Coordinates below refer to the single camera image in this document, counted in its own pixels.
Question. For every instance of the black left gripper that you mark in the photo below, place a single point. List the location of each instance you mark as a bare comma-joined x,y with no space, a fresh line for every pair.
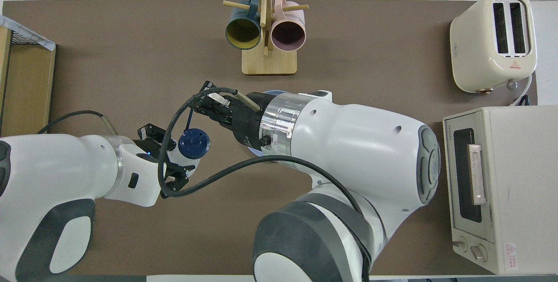
159,151

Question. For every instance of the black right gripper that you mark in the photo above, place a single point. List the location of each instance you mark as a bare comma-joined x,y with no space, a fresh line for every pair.
248,120

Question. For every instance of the white bottle with navy cap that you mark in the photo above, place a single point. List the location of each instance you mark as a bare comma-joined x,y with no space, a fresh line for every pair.
194,143

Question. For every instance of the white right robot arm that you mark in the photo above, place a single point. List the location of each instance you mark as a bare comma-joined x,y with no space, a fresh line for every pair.
348,142

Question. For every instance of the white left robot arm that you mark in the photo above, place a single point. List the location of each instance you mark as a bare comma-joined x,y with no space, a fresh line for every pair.
52,173

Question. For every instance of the periwinkle blue plate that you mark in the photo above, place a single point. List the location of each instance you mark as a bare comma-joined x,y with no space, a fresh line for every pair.
271,93

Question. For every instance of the wooden mug tree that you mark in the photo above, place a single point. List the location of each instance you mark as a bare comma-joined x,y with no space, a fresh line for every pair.
269,62

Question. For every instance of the teal mug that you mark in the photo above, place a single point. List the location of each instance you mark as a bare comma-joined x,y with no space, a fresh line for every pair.
243,33

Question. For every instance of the brown table mat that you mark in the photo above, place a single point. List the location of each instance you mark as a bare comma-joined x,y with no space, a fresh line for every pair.
130,77

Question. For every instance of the pink mug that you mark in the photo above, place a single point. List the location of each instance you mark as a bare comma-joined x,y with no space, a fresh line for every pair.
287,35

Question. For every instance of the white patterned paper sheet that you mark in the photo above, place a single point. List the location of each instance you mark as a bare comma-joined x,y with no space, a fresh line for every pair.
45,44

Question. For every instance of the cream two-slot toaster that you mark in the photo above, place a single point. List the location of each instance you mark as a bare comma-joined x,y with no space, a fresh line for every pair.
475,51

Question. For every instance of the white toaster oven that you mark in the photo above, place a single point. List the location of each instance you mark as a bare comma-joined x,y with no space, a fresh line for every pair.
518,195

